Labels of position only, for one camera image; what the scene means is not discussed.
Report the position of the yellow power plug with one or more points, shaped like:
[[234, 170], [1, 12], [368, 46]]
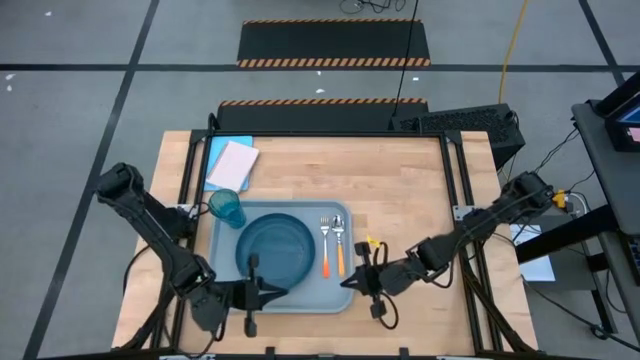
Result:
[[559, 198]]

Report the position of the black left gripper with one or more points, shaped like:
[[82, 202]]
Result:
[[242, 296]]

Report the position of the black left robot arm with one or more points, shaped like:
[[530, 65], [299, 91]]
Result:
[[150, 225]]

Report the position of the black-framed monitor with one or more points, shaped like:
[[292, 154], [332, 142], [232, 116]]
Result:
[[625, 130]]

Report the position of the grey plastic tray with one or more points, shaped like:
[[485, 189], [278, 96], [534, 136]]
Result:
[[330, 300]]

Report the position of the black side table beam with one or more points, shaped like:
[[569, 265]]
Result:
[[565, 235]]

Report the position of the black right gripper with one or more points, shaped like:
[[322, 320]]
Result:
[[382, 280]]

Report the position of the teal translucent plastic cup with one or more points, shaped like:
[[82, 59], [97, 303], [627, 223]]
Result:
[[227, 207]]

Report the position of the black metal table frame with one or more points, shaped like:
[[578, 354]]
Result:
[[325, 134]]

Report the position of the grey side table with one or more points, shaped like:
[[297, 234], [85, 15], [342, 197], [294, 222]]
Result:
[[607, 165]]

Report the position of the dark blue round plate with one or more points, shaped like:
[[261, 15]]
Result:
[[280, 245]]

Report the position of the white paper sheet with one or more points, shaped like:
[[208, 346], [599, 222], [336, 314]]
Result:
[[542, 270]]

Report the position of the black perforated computer case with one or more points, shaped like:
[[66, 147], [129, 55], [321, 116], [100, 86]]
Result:
[[465, 125]]

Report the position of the black hazard-striped floor mat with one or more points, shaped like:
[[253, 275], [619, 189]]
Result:
[[320, 117], [332, 42]]

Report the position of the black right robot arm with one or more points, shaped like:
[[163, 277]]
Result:
[[480, 220]]

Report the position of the yellow tape tag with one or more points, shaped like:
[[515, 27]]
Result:
[[373, 242]]

